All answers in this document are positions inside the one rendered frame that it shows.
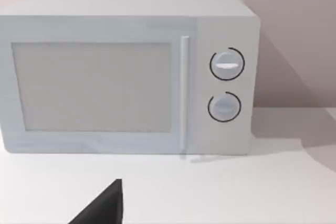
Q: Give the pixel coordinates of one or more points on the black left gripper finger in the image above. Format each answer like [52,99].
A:
[110,205]

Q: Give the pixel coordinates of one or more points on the microwave door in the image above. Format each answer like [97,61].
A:
[92,85]

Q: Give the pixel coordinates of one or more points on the pale microwave oven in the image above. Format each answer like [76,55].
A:
[223,140]

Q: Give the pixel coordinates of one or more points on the small microwave knob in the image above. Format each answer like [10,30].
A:
[224,106]

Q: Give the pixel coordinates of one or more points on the large microwave knob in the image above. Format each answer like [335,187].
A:
[227,63]

